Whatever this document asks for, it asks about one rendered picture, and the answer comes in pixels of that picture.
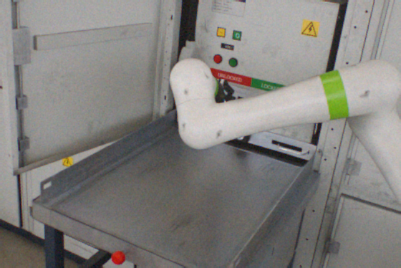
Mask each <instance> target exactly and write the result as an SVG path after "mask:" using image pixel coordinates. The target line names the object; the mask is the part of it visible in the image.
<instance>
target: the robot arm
mask: <svg viewBox="0 0 401 268"><path fill-rule="evenodd" d="M170 85H171V87H172V92H173V97H174V101H175V106H176V110H177V116H178V131H179V134H180V137H181V138H182V140H183V142H184V143H185V144H186V145H188V146H190V147H192V148H195V149H206V148H209V147H212V146H215V145H218V144H220V143H224V142H226V141H228V140H232V139H234V138H240V137H242V136H245V135H250V134H254V133H259V132H262V131H269V130H275V129H279V128H286V127H291V126H296V125H306V124H313V123H328V122H329V121H330V120H337V119H342V118H347V119H348V123H349V126H350V128H351V130H352V132H353V133H354V134H355V135H356V137H357V138H358V140H359V141H360V143H361V144H362V145H363V146H364V148H365V149H366V151H367V152H368V153H369V155H370V156H371V158H372V160H373V161H374V162H375V164H376V165H377V167H378V168H379V170H380V171H381V174H382V175H383V177H384V178H385V180H386V182H387V184H388V185H389V187H390V189H391V190H392V192H393V194H394V196H395V198H396V199H397V202H398V203H399V204H400V206H401V120H400V118H399V115H398V114H397V111H396V104H397V101H398V100H399V99H400V96H401V74H400V72H399V70H398V69H397V68H396V66H394V65H392V64H390V63H389V62H386V61H382V60H378V59H375V60H370V61H364V62H359V63H356V64H351V65H349V66H346V67H343V68H339V69H337V70H333V71H330V72H326V73H324V74H321V75H318V74H317V75H314V76H313V77H310V78H307V79H305V80H302V81H299V82H296V83H294V84H291V85H288V86H283V87H279V88H276V89H275V90H270V91H268V92H263V93H260V94H257V95H252V96H249V97H243V98H240V99H236V97H234V96H232V94H233V93H234V89H233V88H232V87H231V86H230V85H229V84H228V83H227V81H226V80H222V79H220V80H219V81H218V80H217V79H216V78H215V77H214V76H213V75H212V73H211V70H210V68H209V67H208V65H207V64H206V63H204V62H202V61H201V60H199V59H195V58H187V59H183V60H181V61H179V62H178V63H177V64H176V65H175V66H174V68H173V70H172V72H171V74H170ZM224 90H225V91H226V92H227V95H226V94H225V91H224ZM235 99H236V100H235Z"/></svg>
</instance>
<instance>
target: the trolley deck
mask: <svg viewBox="0 0 401 268"><path fill-rule="evenodd" d="M299 171H300V168H298V167H296V166H291V165H289V164H286V163H282V162H279V161H275V160H273V159H270V158H266V157H263V156H260V155H256V154H254V153H249V152H247V151H244V150H240V149H237V148H233V147H231V146H227V145H224V144H221V143H220V144H218V145H215V146H212V147H209V148H206V149H195V148H192V147H190V146H188V145H186V144H185V143H184V142H183V140H182V138H181V137H180V134H179V131H175V132H174V133H172V134H171V135H169V136H168V137H166V138H165V139H163V140H162V141H160V142H159V143H156V144H155V145H154V146H152V147H150V148H148V149H147V150H145V151H144V152H142V153H141V154H139V155H137V156H135V157H134V158H132V159H131V160H129V161H128V162H126V163H125V164H123V165H122V166H120V167H119V168H117V169H115V170H114V171H112V172H110V173H108V174H107V175H104V176H103V177H101V178H99V179H97V180H96V181H95V182H93V183H92V184H90V185H89V186H87V187H86V188H83V189H82V190H81V191H79V192H77V193H76V194H74V195H73V196H70V197H69V198H68V199H66V200H64V201H63V202H61V203H60V204H59V205H57V206H54V207H52V208H51V209H49V208H47V207H46V206H43V205H41V204H39V203H40V195H39V196H38V197H36V198H34V199H33V200H32V218H33V219H35V220H37V221H40V222H42V223H43V224H46V225H47V226H50V227H52V228H54V229H57V230H59V231H61V232H64V233H65V234H69V235H70V236H72V237H74V238H76V239H79V240H81V241H83V242H85V243H88V244H90V245H94V246H96V247H98V248H101V249H102V250H104V251H106V252H109V253H111V254H113V253H114V252H116V251H117V250H120V251H122V252H123V251H125V250H127V253H126V254H125V260H127V261H129V262H132V263H133V264H136V265H138V266H139V267H142V268H224V267H225V266H226V265H227V263H229V261H230V260H231V259H232V258H233V256H234V255H235V254H236V252H237V251H238V250H239V249H240V248H241V246H242V245H243V243H244V242H245V241H246V240H247V238H248V237H249V236H250V234H251V233H252V231H253V230H254V229H255V228H256V227H257V225H258V224H259V222H261V220H262V219H263V218H264V217H265V215H266V214H267V213H268V212H269V210H270V209H271V207H272V206H273V205H274V203H275V201H276V200H277V198H278V197H279V196H280V195H281V193H282V192H283V191H284V189H285V188H286V187H287V186H288V185H289V183H290V182H291V180H292V179H293V178H294V177H295V176H296V174H297V173H298V172H299ZM319 177H320V174H318V173H315V172H313V173H312V174H311V175H310V177H309V178H308V179H307V181H306V182H305V184H304V185H303V186H302V188H301V190H300V191H299V192H298V194H297V195H296V197H295V198H294V200H293V201H292V202H291V204H290V205H289V207H288V208H287V210H286V211H285V212H284V214H283V215H282V217H281V218H280V219H279V221H277V223H276V225H275V226H274V228H273V229H272V230H271V233H270V234H269V236H268V237H267V238H266V240H265V242H264V243H263V244H262V245H261V247H260V249H259V250H258V251H257V253H256V254H255V256H254V257H253V258H252V260H251V261H250V262H249V263H248V265H247V267H246V268H267V267H268V266H269V264H270V262H271V260H272V259H273V258H274V256H275V255H276V253H277V252H278V250H279V249H280V247H281V245H282V244H283V243H284V241H285V239H286V237H287V236H288V235H289V232H290V231H291V230H292V228H293V226H294V225H295V223H296V221H297V220H298V219H299V217H300V216H301V214H302V213H303V211H304V209H305V208H306V206H307V205H308V203H309V202H310V200H311V198H312V196H313V195H314V194H315V192H316V190H317V186H318V183H319Z"/></svg>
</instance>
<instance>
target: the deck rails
mask: <svg viewBox="0 0 401 268"><path fill-rule="evenodd" d="M171 115H172V112H170V113H168V114H166V115H164V116H162V117H161V118H158V119H157V120H155V121H153V122H151V123H149V124H147V125H146V126H144V127H142V128H140V129H138V130H136V131H133V132H131V133H129V134H127V135H126V136H125V137H123V138H121V139H119V140H116V141H115V142H114V143H111V144H109V145H107V146H105V147H104V148H102V149H100V150H98V151H96V152H95V153H93V154H91V155H89V156H87V157H86V158H84V159H82V160H80V161H78V162H76V163H75V164H73V165H71V166H69V167H67V168H65V169H64V170H62V171H59V172H57V173H55V174H54V175H52V176H50V177H48V178H46V179H44V180H43V181H40V182H39V192H40V203H39V204H41V205H43V206H46V207H47V208H49V209H51V208H52V207H54V206H57V205H59V204H60V203H61V202H63V201H64V200H66V199H68V198H69V197H70V196H73V195H74V194H76V193H77V192H79V191H81V190H82V189H83V188H86V187H87V186H89V185H90V184H92V183H93V182H95V181H96V180H97V179H99V178H101V177H103V176H104V175H107V174H108V173H110V172H112V171H114V170H115V169H117V168H119V167H120V166H122V165H123V164H125V163H126V162H128V161H129V160H131V159H132V158H134V157H135V156H137V155H139V154H141V153H142V152H144V151H145V150H147V149H148V148H150V147H152V146H154V145H155V144H156V143H159V142H160V141H162V140H163V139H165V138H166V137H168V136H169V135H171V134H172V133H174V132H175V131H178V130H176V129H173V128H170V124H171ZM315 155H316V153H314V155H313V156H312V157H311V158H310V160H309V161H308V163H307V164H306V165H305V166H304V167H303V168H301V169H300V171H299V172H298V173H297V174H296V176H295V177H294V178H293V179H292V180H291V182H290V183H289V185H288V186H287V187H286V188H285V189H284V191H283V192H282V193H281V195H280V196H279V197H278V198H277V200H276V201H275V203H274V205H273V206H272V207H271V209H270V210H269V212H268V213H267V214H266V215H265V217H264V218H263V219H262V220H261V222H259V224H258V225H257V227H256V228H255V229H254V230H253V231H252V233H251V234H250V236H249V237H248V238H247V240H246V241H245V242H244V243H243V245H242V246H241V248H240V249H239V250H238V251H237V252H236V254H235V255H234V256H233V258H232V259H231V260H230V261H229V263H227V265H226V266H225V267H224V268H246V267H247V265H248V263H249V262H250V261H251V260H252V258H253V257H254V256H255V254H256V253H257V251H258V250H259V249H260V247H261V245H262V244H263V243H264V242H265V240H266V238H267V237H268V236H269V234H270V233H271V230H272V229H273V228H274V226H275V225H276V223H277V221H279V219H280V218H281V217H282V215H283V214H284V212H285V211H286V210H287V208H288V207H289V205H290V204H291V202H292V201H293V200H294V198H295V197H296V195H297V194H298V192H299V191H300V190H301V188H302V186H303V185H304V184H305V182H306V181H307V179H308V178H309V177H310V175H311V174H312V173H313V172H314V171H313V170H312V168H313V165H314V159H315ZM50 181H51V185H50V186H48V187H46V188H45V189H44V184H46V183H49V182H50Z"/></svg>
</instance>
